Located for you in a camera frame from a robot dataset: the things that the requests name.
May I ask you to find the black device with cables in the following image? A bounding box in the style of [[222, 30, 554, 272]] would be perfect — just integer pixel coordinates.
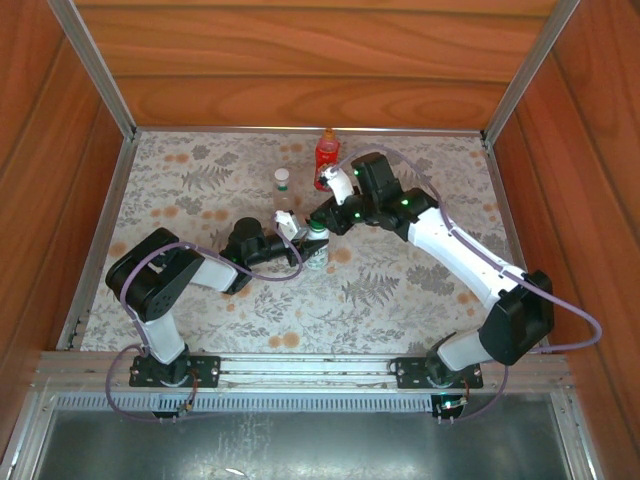
[[30, 350, 572, 396]]

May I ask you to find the red label drink bottle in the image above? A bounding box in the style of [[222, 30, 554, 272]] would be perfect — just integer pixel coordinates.
[[313, 134, 343, 193]]

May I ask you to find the thin base wire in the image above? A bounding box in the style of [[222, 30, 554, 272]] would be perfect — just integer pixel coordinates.
[[433, 379, 472, 426], [177, 368, 200, 417]]

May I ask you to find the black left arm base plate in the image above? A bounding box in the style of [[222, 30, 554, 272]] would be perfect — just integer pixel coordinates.
[[128, 353, 222, 389]]

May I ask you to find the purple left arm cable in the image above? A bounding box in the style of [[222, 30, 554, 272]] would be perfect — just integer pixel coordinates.
[[104, 212, 306, 424]]

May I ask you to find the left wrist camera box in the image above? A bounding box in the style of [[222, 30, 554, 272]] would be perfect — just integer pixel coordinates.
[[271, 209, 310, 245]]

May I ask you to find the grey slotted cable duct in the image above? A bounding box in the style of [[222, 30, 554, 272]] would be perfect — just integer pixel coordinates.
[[52, 392, 435, 414]]

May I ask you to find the aluminium frame bar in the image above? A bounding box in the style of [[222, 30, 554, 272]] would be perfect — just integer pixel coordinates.
[[480, 0, 584, 146], [482, 142, 551, 354], [133, 124, 485, 136], [55, 135, 139, 351], [47, 0, 139, 141]]

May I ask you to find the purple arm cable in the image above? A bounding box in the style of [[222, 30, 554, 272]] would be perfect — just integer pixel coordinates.
[[329, 144, 604, 426], [104, 212, 306, 424]]

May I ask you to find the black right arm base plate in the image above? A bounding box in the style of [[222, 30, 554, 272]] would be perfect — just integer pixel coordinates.
[[394, 354, 485, 390]]

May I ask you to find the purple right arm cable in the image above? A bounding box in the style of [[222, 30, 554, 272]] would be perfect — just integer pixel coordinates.
[[329, 144, 604, 426]]

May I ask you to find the clear bottle green label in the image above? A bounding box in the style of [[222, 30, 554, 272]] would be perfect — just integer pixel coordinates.
[[272, 177, 295, 217]]

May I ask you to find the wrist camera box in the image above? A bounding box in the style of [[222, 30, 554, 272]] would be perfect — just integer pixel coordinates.
[[271, 209, 310, 245], [319, 166, 354, 207]]

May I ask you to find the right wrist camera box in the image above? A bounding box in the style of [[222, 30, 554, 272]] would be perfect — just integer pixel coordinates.
[[319, 166, 354, 207]]

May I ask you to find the white AD milk bottle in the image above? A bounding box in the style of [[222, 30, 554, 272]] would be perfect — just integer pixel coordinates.
[[302, 222, 332, 272]]

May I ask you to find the galvanised metal sheet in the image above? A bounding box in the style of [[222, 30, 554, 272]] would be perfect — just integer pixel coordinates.
[[29, 410, 576, 480]]

